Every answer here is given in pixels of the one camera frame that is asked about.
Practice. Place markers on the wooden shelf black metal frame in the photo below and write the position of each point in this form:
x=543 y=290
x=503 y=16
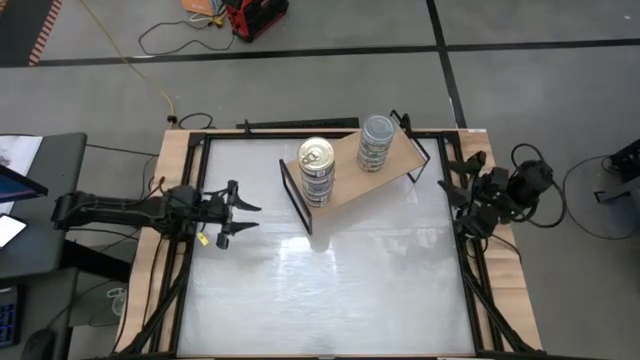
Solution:
x=360 y=175

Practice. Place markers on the black floor equipment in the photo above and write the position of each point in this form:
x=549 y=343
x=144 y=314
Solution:
x=627 y=160

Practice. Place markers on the black metal table frame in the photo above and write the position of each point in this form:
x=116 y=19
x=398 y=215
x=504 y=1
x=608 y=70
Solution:
x=225 y=135

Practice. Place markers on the white paper sheet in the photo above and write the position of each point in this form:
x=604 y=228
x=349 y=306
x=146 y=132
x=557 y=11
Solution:
x=20 y=150

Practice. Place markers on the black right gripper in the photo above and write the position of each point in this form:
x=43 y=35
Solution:
x=487 y=200

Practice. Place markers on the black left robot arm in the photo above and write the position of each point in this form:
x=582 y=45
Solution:
x=125 y=210

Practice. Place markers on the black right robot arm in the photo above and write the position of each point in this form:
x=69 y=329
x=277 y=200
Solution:
x=530 y=187

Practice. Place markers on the black computer mouse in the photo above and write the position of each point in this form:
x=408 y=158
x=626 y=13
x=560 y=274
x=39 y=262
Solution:
x=37 y=345

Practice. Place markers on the black mat orange striped edge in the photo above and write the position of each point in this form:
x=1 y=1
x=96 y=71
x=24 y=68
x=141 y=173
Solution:
x=20 y=30

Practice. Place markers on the blue screen tablet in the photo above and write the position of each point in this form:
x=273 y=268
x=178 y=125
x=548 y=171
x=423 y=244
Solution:
x=17 y=186

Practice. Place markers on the red black equipment case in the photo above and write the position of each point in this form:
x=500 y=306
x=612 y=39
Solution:
x=257 y=17

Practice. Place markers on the orange pad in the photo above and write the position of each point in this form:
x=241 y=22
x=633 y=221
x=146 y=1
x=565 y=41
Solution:
x=199 y=6

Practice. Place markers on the dark grey side desk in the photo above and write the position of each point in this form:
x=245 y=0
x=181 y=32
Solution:
x=55 y=175

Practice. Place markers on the black flat bar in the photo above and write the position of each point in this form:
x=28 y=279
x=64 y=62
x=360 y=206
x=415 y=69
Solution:
x=300 y=123

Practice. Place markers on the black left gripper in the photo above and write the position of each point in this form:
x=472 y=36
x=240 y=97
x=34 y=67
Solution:
x=220 y=210

